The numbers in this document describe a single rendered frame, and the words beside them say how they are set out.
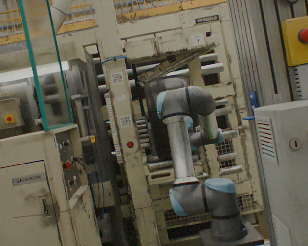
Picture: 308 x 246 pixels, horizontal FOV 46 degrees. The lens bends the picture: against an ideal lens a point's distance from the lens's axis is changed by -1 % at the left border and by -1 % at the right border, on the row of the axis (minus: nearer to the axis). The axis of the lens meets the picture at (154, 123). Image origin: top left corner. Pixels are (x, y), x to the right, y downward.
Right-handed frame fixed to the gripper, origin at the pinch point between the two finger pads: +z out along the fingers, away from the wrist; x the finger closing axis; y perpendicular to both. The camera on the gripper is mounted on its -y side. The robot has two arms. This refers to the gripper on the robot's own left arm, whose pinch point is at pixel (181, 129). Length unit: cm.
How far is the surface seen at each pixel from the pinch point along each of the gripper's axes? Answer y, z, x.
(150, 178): -26.9, 14.4, 24.8
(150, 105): 18.7, 3.9, 16.0
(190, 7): 263, 516, -107
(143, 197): -40, 26, 32
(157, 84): 31.5, 9.2, 9.2
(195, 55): 55, 54, -25
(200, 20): 87, 69, -38
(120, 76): 43, 16, 32
